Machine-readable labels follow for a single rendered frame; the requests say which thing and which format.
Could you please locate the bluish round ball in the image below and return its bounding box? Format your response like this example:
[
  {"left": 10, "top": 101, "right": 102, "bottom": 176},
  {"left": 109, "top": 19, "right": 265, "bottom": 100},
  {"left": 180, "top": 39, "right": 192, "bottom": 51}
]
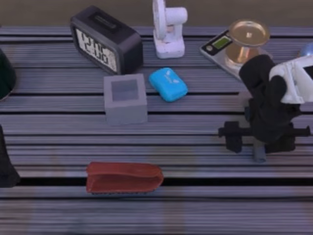
[{"left": 299, "top": 41, "right": 313, "bottom": 60}]

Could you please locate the blue plastic case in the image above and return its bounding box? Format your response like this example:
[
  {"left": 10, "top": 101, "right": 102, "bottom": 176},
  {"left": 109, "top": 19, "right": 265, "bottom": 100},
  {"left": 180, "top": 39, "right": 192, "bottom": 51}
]
[{"left": 148, "top": 67, "right": 189, "bottom": 103}]

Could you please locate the silver digital pocket scale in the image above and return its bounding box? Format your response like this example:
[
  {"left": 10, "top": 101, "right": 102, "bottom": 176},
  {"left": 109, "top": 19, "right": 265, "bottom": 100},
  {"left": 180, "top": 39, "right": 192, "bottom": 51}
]
[{"left": 199, "top": 29, "right": 272, "bottom": 82}]

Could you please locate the small white desk fan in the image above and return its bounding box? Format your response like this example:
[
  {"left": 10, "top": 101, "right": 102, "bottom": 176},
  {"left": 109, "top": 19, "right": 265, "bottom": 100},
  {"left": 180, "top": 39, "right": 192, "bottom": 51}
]
[{"left": 152, "top": 0, "right": 189, "bottom": 60}]

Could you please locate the gray cube block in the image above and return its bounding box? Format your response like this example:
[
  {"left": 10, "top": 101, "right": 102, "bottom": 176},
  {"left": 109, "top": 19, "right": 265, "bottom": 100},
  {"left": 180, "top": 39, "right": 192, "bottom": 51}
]
[{"left": 103, "top": 73, "right": 148, "bottom": 126}]

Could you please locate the black digital alarm clock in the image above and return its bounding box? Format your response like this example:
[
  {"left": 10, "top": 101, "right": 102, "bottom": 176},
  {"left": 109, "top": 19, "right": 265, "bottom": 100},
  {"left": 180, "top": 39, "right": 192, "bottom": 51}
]
[{"left": 70, "top": 5, "right": 144, "bottom": 75}]

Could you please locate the dark rounded object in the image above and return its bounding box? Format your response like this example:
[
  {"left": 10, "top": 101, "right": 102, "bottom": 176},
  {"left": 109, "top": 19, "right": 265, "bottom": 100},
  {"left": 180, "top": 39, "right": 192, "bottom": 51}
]
[{"left": 0, "top": 48, "right": 17, "bottom": 101}]

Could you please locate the gold transparent wire spool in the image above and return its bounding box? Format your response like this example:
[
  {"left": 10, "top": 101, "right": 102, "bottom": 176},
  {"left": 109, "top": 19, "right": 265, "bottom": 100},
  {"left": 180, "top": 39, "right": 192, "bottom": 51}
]
[{"left": 224, "top": 20, "right": 271, "bottom": 70}]

